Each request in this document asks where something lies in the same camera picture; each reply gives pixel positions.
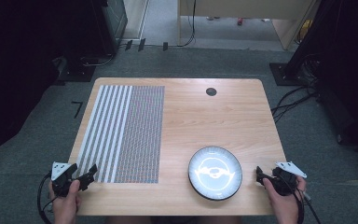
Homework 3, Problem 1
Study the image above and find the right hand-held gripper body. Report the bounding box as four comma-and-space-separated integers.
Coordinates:
271, 161, 309, 197

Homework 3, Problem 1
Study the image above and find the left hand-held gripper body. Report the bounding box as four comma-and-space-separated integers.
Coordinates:
50, 161, 80, 198

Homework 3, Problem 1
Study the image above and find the person's left hand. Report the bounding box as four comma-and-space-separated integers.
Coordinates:
48, 179, 83, 217

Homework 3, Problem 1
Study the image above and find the person's right hand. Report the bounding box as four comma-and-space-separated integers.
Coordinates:
262, 175, 308, 219

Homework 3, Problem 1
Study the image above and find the grey plate with black rim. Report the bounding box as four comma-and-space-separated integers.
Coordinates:
187, 146, 243, 202

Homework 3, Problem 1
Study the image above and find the striped woven placemat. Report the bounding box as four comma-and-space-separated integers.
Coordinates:
75, 84, 166, 185

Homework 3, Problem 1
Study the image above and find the black stand base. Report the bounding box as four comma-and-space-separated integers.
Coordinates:
268, 62, 306, 87
57, 55, 98, 84

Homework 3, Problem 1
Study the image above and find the dark cabinet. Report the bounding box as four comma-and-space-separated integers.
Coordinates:
92, 0, 129, 57

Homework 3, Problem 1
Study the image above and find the yellow object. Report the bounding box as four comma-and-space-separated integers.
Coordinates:
297, 19, 314, 43

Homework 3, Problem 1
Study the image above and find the light wooden desk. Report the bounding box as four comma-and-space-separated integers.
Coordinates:
176, 0, 321, 51

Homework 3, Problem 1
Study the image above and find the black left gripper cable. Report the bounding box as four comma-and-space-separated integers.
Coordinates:
36, 172, 56, 224

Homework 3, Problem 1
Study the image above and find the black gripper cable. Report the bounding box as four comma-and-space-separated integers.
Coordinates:
36, 172, 56, 224
287, 176, 323, 224

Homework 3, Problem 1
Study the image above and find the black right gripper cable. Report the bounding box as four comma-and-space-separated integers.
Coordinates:
287, 176, 323, 224

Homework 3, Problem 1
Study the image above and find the bundle of black floor cables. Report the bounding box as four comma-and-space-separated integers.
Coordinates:
270, 84, 321, 124

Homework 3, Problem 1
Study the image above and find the black hanging cable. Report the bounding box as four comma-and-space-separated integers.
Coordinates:
176, 0, 198, 49

